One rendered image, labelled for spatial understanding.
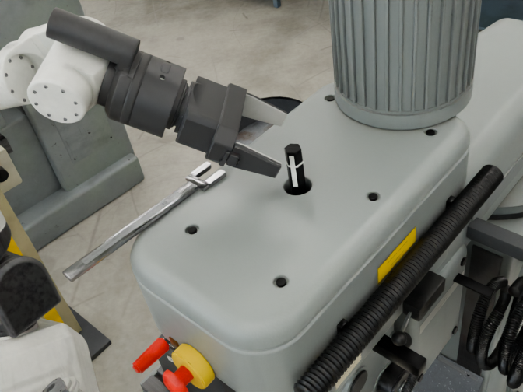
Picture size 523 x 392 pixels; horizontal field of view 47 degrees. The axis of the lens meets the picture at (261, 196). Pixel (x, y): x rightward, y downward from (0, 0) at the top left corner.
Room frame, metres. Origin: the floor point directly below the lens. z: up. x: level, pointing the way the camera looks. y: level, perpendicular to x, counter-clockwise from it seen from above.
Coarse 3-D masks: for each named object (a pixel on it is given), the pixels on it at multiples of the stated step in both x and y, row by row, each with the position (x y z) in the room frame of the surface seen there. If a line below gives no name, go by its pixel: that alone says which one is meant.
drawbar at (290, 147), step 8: (296, 144) 0.59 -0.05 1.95; (288, 152) 0.58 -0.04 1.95; (296, 152) 0.58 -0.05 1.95; (288, 160) 0.58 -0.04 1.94; (296, 160) 0.57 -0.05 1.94; (288, 168) 0.58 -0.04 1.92; (296, 168) 0.57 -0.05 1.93; (288, 176) 0.59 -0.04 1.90; (304, 184) 0.58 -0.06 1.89; (296, 192) 0.58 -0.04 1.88; (304, 192) 0.58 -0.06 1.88
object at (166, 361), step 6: (162, 336) 0.98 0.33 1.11; (174, 348) 0.93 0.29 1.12; (168, 354) 0.92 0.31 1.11; (162, 360) 0.94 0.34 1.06; (168, 360) 0.93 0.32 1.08; (162, 366) 0.95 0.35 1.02; (168, 366) 0.94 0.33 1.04; (174, 366) 0.92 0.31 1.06; (216, 378) 0.83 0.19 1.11; (192, 384) 0.89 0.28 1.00; (210, 384) 0.85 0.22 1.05; (216, 384) 0.83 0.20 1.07; (222, 384) 0.82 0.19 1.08; (192, 390) 0.90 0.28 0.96; (198, 390) 0.88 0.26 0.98; (204, 390) 0.87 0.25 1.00; (210, 390) 0.85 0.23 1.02; (216, 390) 0.84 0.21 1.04; (222, 390) 0.82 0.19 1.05; (228, 390) 0.83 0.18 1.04; (234, 390) 0.85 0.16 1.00
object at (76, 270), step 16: (192, 176) 0.64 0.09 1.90; (224, 176) 0.63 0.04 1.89; (176, 192) 0.61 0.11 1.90; (192, 192) 0.61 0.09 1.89; (160, 208) 0.58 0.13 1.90; (128, 224) 0.56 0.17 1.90; (144, 224) 0.56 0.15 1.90; (112, 240) 0.54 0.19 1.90; (128, 240) 0.54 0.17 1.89; (96, 256) 0.52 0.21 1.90; (64, 272) 0.50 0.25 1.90; (80, 272) 0.50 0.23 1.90
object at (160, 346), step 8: (152, 344) 0.52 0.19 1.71; (160, 344) 0.51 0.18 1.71; (168, 344) 0.52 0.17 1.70; (144, 352) 0.50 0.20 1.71; (152, 352) 0.50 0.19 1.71; (160, 352) 0.50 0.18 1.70; (136, 360) 0.49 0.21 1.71; (144, 360) 0.49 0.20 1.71; (152, 360) 0.49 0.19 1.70; (136, 368) 0.48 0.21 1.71; (144, 368) 0.48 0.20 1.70
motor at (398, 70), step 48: (336, 0) 0.73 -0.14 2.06; (384, 0) 0.67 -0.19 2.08; (432, 0) 0.65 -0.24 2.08; (480, 0) 0.70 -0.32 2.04; (336, 48) 0.74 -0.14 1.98; (384, 48) 0.67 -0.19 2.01; (432, 48) 0.65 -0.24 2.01; (336, 96) 0.75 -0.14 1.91; (384, 96) 0.67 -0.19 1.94; (432, 96) 0.65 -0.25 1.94
